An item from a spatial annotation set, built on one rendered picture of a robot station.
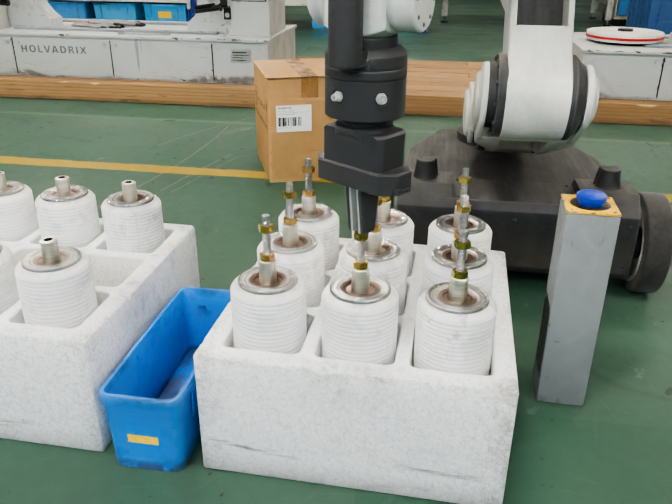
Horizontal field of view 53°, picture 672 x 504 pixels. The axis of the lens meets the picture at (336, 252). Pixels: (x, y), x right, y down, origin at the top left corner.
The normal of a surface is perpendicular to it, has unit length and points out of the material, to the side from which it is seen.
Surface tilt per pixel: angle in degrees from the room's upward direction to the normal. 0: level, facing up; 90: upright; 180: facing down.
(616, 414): 0
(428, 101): 90
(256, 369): 90
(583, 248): 90
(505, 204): 46
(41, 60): 90
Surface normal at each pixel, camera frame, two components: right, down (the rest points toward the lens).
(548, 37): -0.13, -0.08
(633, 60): -0.15, 0.41
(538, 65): -0.11, -0.31
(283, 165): 0.22, 0.40
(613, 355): 0.01, -0.91
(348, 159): -0.69, 0.30
